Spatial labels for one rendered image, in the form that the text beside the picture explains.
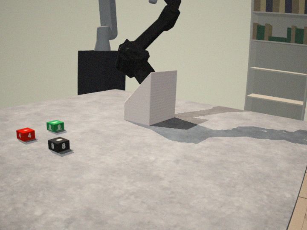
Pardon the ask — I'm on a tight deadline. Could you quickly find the green block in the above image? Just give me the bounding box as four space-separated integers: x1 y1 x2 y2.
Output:
46 120 64 132

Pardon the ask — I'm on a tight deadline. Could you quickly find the red block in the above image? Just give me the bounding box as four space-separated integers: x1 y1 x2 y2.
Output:
16 128 35 141

